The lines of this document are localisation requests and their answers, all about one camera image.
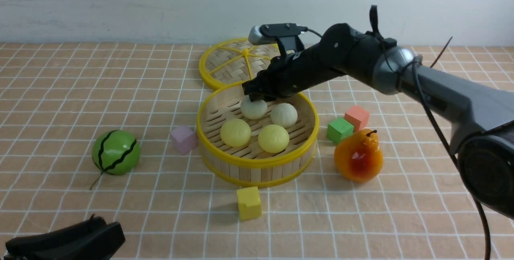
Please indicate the white bun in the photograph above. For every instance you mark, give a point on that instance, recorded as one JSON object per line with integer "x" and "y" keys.
{"x": 253, "y": 110}
{"x": 284, "y": 115}

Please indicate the checkered orange tablecloth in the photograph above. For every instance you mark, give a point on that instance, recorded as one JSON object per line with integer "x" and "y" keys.
{"x": 57, "y": 99}

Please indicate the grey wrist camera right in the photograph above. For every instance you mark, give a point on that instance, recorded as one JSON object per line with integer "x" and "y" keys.
{"x": 285, "y": 35}

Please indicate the orange toy pear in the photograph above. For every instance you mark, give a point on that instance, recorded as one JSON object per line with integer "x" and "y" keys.
{"x": 359, "y": 157}

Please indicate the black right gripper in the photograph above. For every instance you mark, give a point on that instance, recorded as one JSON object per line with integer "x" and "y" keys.
{"x": 296, "y": 72}

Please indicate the green toy watermelon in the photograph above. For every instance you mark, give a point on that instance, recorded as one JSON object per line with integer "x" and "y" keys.
{"x": 116, "y": 152}

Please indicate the bamboo steamer tray yellow rim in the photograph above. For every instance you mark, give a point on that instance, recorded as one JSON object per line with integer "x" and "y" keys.
{"x": 249, "y": 165}

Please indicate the green cube block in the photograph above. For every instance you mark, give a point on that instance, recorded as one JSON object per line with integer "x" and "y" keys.
{"x": 339, "y": 129}

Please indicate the yellow bun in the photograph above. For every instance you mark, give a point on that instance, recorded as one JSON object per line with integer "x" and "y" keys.
{"x": 273, "y": 139}
{"x": 235, "y": 132}

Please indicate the salmon cube block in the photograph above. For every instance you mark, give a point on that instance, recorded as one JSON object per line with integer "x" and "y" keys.
{"x": 358, "y": 117}

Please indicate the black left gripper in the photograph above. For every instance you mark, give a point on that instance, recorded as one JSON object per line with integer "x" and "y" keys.
{"x": 92, "y": 239}

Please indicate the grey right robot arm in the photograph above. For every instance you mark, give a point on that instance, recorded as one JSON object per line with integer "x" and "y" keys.
{"x": 481, "y": 117}

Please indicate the yellow cube block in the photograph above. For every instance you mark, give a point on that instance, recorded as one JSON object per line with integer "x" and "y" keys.
{"x": 249, "y": 203}

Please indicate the pink cube block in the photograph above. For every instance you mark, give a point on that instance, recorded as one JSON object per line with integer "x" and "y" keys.
{"x": 184, "y": 139}

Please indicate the woven bamboo steamer lid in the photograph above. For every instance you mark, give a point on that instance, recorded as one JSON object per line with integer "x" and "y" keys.
{"x": 233, "y": 61}

